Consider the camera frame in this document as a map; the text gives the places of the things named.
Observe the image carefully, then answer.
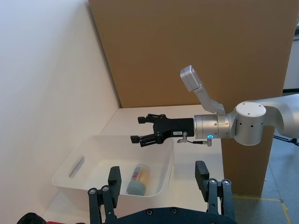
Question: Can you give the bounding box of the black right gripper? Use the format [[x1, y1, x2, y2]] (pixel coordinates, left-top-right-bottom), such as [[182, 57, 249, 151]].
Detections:
[[130, 113, 195, 148]]

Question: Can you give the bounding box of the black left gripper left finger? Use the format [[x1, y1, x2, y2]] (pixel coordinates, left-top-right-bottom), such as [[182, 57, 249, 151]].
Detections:
[[88, 166, 122, 224]]

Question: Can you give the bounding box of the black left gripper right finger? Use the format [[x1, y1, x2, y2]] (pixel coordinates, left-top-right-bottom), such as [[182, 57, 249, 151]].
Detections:
[[195, 161, 235, 222]]

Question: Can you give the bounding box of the clear bottle with teal cap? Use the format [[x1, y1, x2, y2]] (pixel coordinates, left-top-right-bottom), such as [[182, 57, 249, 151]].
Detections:
[[126, 163, 150, 196]]

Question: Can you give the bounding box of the white plastic bin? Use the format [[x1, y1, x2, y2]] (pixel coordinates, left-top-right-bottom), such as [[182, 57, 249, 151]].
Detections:
[[51, 134, 175, 198]]

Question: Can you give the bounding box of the red flat object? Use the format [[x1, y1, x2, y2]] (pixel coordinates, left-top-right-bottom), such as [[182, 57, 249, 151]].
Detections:
[[45, 220, 91, 224]]

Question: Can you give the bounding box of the brown cardboard panel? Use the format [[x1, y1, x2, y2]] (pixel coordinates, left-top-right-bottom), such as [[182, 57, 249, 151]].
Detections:
[[88, 0, 298, 196]]

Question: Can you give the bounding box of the black rounded object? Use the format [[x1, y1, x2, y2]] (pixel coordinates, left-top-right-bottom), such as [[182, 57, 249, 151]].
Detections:
[[17, 212, 47, 224]]

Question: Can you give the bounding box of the black tripod stand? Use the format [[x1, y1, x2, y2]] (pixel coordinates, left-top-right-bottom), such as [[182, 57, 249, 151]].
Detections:
[[272, 134, 299, 147]]

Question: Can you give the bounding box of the thin dark cable, silver plug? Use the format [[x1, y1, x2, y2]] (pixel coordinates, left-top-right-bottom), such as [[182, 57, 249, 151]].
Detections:
[[176, 131, 214, 147]]

